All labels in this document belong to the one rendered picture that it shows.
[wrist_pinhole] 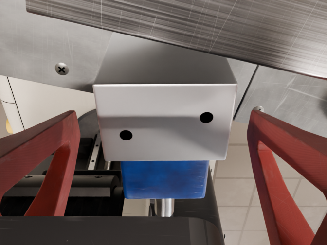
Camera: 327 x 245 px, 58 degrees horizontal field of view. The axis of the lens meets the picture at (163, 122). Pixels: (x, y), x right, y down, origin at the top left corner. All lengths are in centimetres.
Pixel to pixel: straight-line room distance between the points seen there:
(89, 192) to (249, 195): 121
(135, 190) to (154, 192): 1
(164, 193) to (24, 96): 72
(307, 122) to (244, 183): 126
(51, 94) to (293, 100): 70
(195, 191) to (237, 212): 145
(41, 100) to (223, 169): 84
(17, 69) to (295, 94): 15
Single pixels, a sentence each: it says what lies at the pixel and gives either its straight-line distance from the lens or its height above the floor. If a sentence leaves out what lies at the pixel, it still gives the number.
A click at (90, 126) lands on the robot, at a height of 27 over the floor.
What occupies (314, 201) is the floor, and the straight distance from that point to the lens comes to 168.
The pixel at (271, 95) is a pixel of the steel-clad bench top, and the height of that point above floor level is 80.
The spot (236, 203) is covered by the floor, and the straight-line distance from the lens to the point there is 155.
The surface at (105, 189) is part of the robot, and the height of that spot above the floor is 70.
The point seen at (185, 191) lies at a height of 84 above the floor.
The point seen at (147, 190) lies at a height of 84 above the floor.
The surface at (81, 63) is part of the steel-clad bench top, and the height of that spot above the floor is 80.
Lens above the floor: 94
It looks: 54 degrees down
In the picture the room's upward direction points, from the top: 179 degrees clockwise
